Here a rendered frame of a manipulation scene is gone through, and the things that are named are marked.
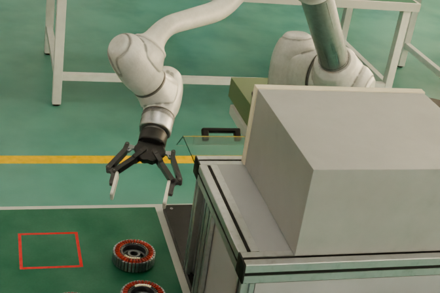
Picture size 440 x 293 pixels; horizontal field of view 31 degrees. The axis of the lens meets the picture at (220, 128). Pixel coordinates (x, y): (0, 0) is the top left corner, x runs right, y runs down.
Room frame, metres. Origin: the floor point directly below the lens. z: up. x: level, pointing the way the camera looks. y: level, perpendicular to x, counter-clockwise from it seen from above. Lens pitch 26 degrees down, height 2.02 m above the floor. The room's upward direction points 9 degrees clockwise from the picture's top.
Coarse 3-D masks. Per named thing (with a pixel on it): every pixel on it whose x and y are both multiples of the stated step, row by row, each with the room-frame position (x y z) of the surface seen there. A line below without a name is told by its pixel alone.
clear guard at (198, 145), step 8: (184, 136) 1.89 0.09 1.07; (192, 136) 1.90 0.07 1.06; (200, 136) 1.91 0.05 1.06; (208, 136) 1.92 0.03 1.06; (216, 136) 1.92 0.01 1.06; (224, 136) 1.93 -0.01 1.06; (232, 136) 1.94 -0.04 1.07; (240, 136) 1.94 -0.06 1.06; (176, 144) 1.95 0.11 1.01; (184, 144) 1.94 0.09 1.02; (192, 144) 1.86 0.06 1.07; (200, 144) 1.86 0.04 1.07; (208, 144) 1.87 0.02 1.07; (216, 144) 1.88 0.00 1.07; (224, 144) 1.88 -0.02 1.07; (232, 144) 1.89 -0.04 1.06; (240, 144) 1.90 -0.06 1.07; (192, 152) 1.81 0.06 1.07; (200, 152) 1.82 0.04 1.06; (208, 152) 1.82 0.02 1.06; (216, 152) 1.83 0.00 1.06; (224, 152) 1.84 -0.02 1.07; (232, 152) 1.84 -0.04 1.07; (240, 152) 1.85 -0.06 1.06
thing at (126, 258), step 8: (128, 240) 1.78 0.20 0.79; (136, 240) 1.79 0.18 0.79; (120, 248) 1.74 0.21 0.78; (128, 248) 1.77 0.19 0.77; (136, 248) 1.77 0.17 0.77; (144, 248) 1.76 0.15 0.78; (152, 248) 1.76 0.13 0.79; (120, 256) 1.70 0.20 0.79; (128, 256) 1.71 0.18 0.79; (136, 256) 1.73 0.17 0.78; (144, 256) 1.72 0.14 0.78; (152, 256) 1.73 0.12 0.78; (120, 264) 1.69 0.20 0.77; (128, 264) 1.68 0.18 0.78; (136, 264) 1.69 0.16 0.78; (144, 264) 1.70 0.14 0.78; (152, 264) 1.72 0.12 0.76; (136, 272) 1.69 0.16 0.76
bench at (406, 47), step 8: (416, 0) 5.67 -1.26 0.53; (416, 16) 5.68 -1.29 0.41; (408, 24) 5.68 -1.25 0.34; (408, 32) 5.67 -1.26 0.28; (408, 40) 5.68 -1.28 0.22; (408, 48) 5.61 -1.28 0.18; (416, 48) 5.57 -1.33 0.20; (400, 56) 5.68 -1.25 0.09; (416, 56) 5.48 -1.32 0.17; (424, 56) 5.43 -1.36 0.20; (400, 64) 5.67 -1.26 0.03; (424, 64) 5.36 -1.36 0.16; (432, 64) 5.28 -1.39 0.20
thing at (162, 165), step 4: (156, 152) 1.85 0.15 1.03; (156, 156) 1.84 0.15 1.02; (160, 156) 1.84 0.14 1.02; (160, 160) 1.83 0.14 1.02; (156, 164) 1.85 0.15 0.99; (160, 164) 1.82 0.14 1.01; (164, 164) 1.83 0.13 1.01; (160, 168) 1.83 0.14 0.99; (164, 168) 1.82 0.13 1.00; (164, 172) 1.81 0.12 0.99; (168, 172) 1.81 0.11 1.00; (168, 176) 1.80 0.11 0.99; (172, 176) 1.80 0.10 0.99; (168, 180) 1.80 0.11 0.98; (172, 180) 1.78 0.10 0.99
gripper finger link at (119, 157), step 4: (124, 144) 1.86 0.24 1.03; (128, 144) 1.87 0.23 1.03; (124, 148) 1.85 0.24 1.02; (120, 152) 1.84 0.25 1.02; (124, 152) 1.84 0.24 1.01; (116, 156) 1.83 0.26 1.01; (120, 156) 1.83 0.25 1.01; (124, 156) 1.85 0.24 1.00; (112, 160) 1.82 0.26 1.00; (116, 160) 1.82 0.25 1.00; (120, 160) 1.84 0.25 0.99; (108, 164) 1.81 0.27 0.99; (112, 164) 1.81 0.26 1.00; (116, 164) 1.82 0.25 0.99; (108, 168) 1.80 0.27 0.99
